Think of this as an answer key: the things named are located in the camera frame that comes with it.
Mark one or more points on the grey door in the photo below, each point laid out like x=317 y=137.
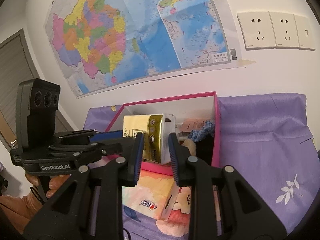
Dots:
x=15 y=67

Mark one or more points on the colourful wall map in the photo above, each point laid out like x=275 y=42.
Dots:
x=137 y=30

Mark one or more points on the person's left forearm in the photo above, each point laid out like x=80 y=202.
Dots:
x=17 y=207

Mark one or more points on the blue knitted scrunchie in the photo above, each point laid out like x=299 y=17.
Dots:
x=203 y=130

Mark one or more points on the white wall switch plate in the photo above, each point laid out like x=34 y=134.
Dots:
x=305 y=32

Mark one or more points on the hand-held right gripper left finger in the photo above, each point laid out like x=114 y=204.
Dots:
x=138 y=162

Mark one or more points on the pink cardboard box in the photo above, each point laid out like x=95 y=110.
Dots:
x=175 y=105

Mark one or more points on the black cloth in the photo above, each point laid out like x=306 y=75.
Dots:
x=205 y=152

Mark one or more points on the person's left hand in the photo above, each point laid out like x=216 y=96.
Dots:
x=56 y=183

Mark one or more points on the yellow tissue pack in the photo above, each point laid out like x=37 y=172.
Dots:
x=152 y=130

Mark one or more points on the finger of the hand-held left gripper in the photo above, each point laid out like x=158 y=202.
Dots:
x=110 y=148
x=107 y=136

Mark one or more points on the purple floral blanket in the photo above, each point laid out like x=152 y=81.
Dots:
x=262 y=142

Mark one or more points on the pastel facial tissue pack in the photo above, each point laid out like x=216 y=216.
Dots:
x=147 y=192

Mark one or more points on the pink packet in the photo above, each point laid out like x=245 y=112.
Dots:
x=193 y=125

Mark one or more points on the white wall socket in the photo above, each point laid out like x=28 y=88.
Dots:
x=285 y=30
x=256 y=31

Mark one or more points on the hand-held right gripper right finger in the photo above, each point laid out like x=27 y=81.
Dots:
x=173 y=160

